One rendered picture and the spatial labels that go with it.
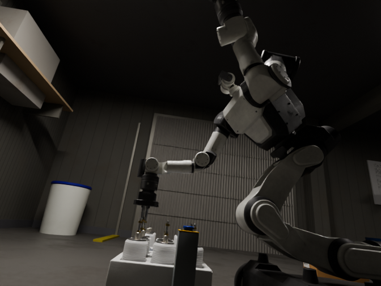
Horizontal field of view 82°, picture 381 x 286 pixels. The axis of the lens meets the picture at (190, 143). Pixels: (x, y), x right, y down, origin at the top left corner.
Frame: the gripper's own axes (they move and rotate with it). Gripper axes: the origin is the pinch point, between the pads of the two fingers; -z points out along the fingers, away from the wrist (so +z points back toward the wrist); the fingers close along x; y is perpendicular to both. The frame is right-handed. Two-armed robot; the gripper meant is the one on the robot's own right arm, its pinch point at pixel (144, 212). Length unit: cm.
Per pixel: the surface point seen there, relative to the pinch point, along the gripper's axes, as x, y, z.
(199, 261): -28.1, 12.4, -16.9
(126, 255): 0.9, 16.0, -17.2
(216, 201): -70, -323, 44
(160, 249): -12.0, 15.1, -13.8
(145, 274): -8.0, 18.7, -22.2
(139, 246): -3.4, 15.8, -13.6
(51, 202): 182, -216, 6
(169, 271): -16.6, 17.7, -20.6
